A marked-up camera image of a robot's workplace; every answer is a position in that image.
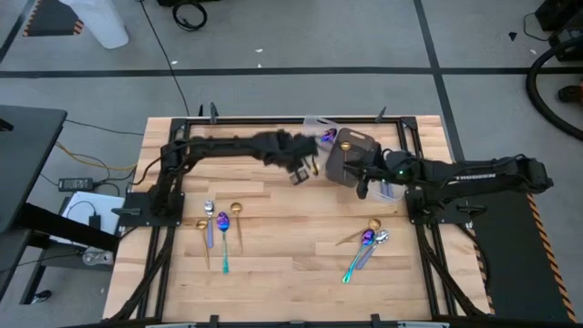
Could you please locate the clear bin with red sticker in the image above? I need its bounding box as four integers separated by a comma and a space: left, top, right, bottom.
302, 116, 343, 181

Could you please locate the grey plastic bin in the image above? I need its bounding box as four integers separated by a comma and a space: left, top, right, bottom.
324, 127, 382, 189

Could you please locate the black aluminium table frame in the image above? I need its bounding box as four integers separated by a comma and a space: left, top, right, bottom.
103, 116, 492, 328

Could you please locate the white paper sheet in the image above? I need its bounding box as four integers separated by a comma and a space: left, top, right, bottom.
60, 190, 127, 249

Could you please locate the black desk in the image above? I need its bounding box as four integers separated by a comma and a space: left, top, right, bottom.
0, 104, 120, 306

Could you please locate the large hazard-striped black mat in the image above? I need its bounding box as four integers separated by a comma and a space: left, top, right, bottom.
455, 159, 578, 324

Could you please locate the thick black hose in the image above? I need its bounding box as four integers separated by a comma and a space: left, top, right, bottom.
525, 36, 583, 143

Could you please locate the black cart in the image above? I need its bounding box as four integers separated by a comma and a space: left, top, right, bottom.
547, 25, 583, 64

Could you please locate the clear plastic bin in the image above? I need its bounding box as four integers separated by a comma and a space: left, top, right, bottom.
366, 179, 409, 204

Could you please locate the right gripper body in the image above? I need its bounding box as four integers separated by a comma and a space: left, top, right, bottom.
357, 145, 415, 200

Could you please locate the thin black floor cable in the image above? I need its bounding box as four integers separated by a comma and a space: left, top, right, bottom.
63, 118, 145, 138

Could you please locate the black power adapter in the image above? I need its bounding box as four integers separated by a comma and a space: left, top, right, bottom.
57, 177, 95, 193

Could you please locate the long black floor cable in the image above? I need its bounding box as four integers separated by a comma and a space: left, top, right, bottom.
136, 0, 191, 118

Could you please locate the black floor case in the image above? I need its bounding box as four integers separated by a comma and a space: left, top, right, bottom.
534, 0, 583, 33

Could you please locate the orange black tool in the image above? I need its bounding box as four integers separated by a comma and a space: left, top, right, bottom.
557, 79, 583, 104

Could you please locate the yellow cable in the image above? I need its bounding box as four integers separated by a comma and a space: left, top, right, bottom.
54, 140, 138, 173

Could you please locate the small hazard-striped floor mat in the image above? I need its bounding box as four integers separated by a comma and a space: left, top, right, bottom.
21, 0, 86, 37

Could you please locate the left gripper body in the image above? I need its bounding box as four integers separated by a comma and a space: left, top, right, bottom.
262, 130, 302, 170

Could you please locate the coiled black cable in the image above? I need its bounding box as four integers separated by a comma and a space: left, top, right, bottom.
171, 0, 210, 33

